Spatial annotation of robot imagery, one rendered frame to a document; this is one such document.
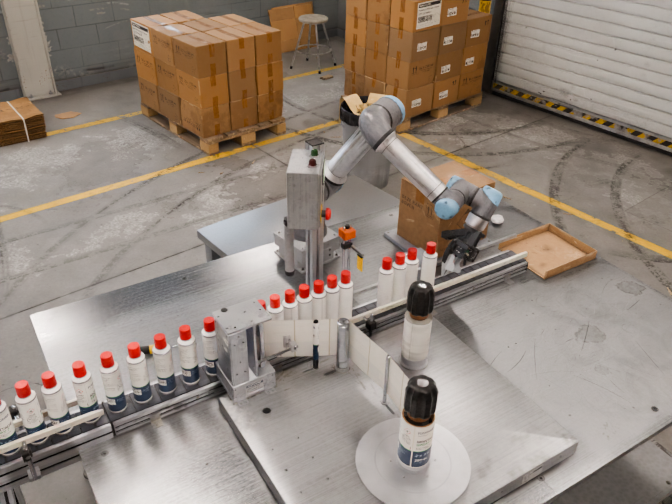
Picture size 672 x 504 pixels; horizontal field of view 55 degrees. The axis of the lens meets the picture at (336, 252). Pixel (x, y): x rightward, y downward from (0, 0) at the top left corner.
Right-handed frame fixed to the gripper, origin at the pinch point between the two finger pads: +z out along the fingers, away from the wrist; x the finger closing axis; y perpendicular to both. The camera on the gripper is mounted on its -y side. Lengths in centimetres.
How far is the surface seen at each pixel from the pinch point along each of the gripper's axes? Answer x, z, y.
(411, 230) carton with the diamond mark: 9.9, -3.3, -32.4
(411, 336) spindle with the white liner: -37.4, 12.8, 30.4
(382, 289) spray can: -27.3, 11.2, 2.0
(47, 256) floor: -49, 136, -240
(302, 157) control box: -73, -20, -10
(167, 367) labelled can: -95, 49, 3
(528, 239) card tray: 55, -20, -11
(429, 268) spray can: -11.1, -0.7, 2.6
